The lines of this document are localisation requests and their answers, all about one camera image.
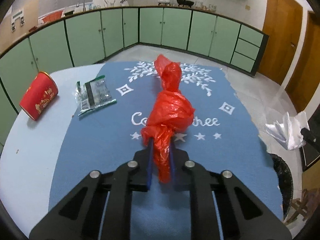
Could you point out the blue printed table mat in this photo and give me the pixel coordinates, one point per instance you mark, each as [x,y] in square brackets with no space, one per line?
[100,142]

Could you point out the red paper cup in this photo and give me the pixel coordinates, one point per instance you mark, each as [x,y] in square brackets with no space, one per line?
[40,95]

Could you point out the white tissue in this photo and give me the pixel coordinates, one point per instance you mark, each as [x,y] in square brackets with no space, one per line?
[287,130]

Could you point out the white cooking pot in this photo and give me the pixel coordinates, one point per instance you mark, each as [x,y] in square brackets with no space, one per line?
[164,0]

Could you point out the utensil holder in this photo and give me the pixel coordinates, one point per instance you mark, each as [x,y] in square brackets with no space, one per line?
[110,3]

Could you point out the glass jars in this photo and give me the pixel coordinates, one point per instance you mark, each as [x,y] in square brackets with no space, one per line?
[205,6]

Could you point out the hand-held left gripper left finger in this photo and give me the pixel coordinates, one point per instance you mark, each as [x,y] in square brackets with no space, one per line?
[149,162]

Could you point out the green snack wrapper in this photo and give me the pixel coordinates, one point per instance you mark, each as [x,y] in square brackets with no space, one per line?
[93,95]

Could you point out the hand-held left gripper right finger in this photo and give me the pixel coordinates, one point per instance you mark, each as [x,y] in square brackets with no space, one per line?
[172,162]

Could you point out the wooden door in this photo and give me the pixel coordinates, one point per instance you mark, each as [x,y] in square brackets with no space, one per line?
[280,35]
[305,67]

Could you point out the small wooden stool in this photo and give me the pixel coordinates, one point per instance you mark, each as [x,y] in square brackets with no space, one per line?
[297,205]

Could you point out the green base cabinets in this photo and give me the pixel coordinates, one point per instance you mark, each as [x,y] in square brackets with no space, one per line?
[150,27]

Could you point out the bin with black bag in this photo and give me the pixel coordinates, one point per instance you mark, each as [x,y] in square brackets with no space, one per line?
[283,180]

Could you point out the red basin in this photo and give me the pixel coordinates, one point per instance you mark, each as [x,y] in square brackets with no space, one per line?
[52,17]

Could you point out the red plastic bag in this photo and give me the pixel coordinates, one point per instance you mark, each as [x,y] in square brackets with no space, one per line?
[172,110]

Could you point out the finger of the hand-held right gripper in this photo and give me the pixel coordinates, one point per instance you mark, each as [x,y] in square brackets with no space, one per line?
[311,138]

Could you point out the black wok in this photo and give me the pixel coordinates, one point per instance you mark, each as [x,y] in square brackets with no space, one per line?
[185,2]

